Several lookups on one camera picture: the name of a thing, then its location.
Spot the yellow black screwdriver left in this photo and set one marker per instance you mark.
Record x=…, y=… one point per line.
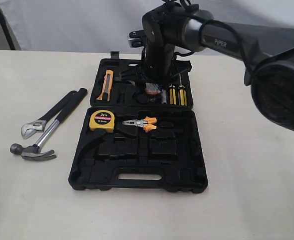
x=172, y=95

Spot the yellow black screwdriver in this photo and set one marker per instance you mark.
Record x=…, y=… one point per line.
x=172, y=95
x=182, y=97

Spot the black electrical tape roll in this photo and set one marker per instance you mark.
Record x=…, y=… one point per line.
x=153, y=92

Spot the yellow tape measure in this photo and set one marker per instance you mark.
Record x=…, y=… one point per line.
x=102, y=119

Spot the claw hammer black grip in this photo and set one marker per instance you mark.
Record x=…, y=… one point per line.
x=33, y=152

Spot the yellow black screwdriver right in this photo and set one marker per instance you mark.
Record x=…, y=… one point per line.
x=182, y=97

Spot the black plastic tool case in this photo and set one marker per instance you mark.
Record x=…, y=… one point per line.
x=169, y=157

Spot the orange handled pliers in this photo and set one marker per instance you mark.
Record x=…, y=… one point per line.
x=148, y=123

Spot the orange utility knife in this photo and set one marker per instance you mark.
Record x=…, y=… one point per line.
x=107, y=85

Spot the adjustable wrench black handle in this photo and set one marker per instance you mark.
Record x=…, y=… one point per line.
x=29, y=129

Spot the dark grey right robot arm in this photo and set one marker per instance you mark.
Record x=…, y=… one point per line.
x=267, y=52

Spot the clear voltage tester screwdriver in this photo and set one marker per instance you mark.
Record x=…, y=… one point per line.
x=163, y=97

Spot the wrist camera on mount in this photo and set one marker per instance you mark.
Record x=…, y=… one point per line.
x=137, y=39

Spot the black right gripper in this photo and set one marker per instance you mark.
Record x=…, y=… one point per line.
x=156, y=65

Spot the black stand pole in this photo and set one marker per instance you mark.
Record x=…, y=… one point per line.
x=6, y=32

